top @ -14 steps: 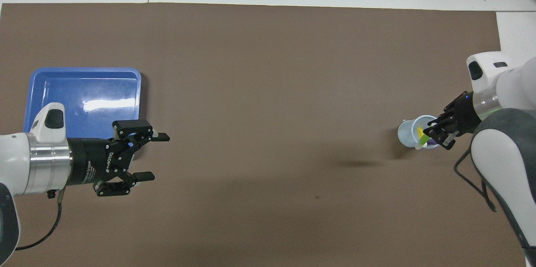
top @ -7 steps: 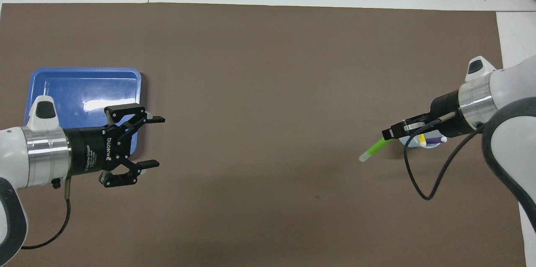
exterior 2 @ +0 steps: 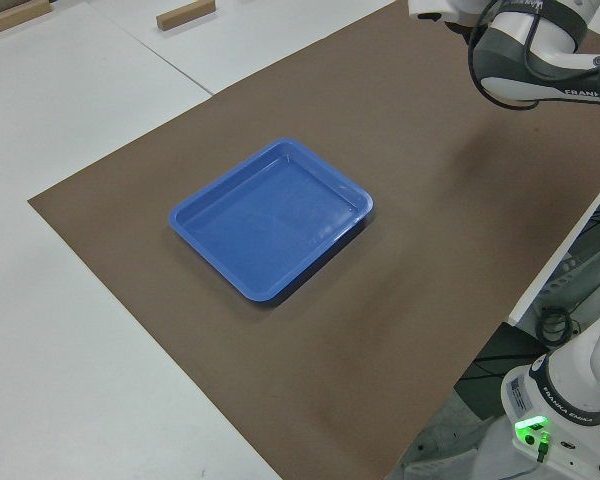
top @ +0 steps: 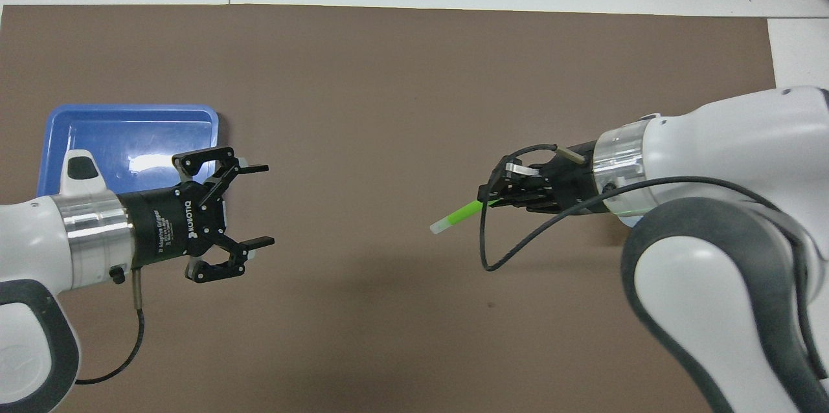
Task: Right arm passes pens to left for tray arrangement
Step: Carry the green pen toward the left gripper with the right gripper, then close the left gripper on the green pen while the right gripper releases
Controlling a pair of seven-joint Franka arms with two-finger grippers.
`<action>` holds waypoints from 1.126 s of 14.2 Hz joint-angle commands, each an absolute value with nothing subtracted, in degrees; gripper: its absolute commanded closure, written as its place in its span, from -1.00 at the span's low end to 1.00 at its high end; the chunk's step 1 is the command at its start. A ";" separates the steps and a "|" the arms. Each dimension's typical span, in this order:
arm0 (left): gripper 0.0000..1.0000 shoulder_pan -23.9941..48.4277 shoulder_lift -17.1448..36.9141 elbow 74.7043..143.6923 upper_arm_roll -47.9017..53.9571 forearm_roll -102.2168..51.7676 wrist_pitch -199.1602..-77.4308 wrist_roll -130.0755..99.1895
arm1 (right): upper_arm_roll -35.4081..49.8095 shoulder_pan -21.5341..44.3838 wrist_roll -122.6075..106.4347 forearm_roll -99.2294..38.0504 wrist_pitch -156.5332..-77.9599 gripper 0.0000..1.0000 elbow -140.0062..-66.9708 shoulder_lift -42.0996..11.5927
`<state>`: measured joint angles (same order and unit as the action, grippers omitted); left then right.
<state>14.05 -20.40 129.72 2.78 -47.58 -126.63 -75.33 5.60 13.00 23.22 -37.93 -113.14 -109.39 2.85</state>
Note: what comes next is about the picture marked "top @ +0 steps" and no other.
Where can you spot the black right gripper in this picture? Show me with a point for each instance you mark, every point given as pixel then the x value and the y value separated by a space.
pixel 573 183

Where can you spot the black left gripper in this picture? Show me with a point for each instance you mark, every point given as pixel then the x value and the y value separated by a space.
pixel 162 225

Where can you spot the green pen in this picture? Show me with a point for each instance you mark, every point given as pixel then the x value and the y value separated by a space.
pixel 460 213

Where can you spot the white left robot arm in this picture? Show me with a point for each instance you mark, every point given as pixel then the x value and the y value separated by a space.
pixel 32 238

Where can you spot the blue plastic tray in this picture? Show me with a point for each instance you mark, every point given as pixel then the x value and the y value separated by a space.
pixel 129 128

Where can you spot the brown table mat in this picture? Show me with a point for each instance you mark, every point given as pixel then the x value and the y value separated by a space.
pixel 414 109

